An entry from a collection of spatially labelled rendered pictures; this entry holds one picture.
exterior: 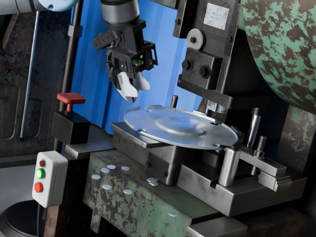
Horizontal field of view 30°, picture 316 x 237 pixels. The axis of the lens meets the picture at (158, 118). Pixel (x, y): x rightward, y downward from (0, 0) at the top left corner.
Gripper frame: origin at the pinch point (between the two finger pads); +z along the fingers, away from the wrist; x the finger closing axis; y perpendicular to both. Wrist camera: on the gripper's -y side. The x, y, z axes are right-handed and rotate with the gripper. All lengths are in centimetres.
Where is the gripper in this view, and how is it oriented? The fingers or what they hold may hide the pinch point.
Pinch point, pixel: (130, 96)
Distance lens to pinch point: 133.6
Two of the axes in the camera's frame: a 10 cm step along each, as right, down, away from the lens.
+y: 7.0, 3.2, -6.4
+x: 7.0, -4.7, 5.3
